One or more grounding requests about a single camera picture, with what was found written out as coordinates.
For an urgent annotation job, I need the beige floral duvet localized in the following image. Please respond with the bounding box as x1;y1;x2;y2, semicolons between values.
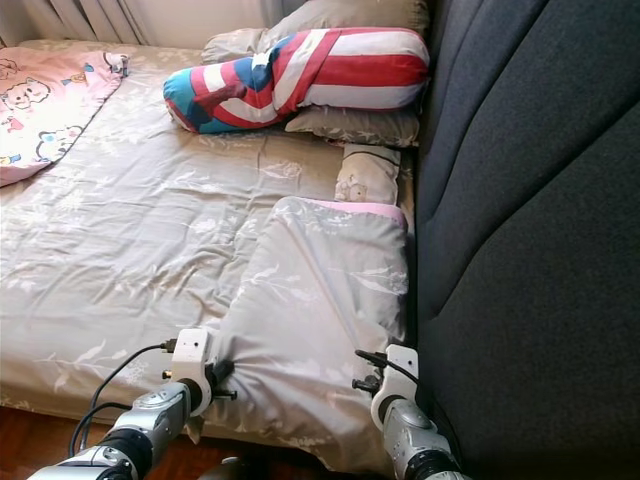
205;197;411;476

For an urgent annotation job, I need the pink cartoon print blanket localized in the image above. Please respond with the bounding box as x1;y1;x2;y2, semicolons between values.
0;48;129;188

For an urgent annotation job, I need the beige floral bed sheet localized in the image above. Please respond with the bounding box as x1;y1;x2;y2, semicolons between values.
0;40;421;471

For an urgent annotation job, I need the small cream printed pillow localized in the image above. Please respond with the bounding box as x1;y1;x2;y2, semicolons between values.
335;143;401;206

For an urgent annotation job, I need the dark grey upholstered sofa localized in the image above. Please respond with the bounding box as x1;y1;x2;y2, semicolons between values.
415;0;640;480

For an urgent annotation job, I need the beige floral pillow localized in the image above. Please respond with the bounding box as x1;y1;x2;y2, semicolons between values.
202;0;429;63
285;105;421;149

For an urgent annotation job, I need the red white teal striped bolster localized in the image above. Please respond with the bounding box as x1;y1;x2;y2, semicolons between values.
163;28;431;135

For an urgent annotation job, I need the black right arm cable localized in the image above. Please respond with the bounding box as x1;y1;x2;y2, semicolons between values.
355;350;419;386

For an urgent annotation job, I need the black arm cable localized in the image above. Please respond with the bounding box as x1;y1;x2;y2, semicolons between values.
355;350;419;386
68;343;176;461

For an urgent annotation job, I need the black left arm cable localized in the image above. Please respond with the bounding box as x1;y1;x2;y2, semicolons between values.
68;343;176;461

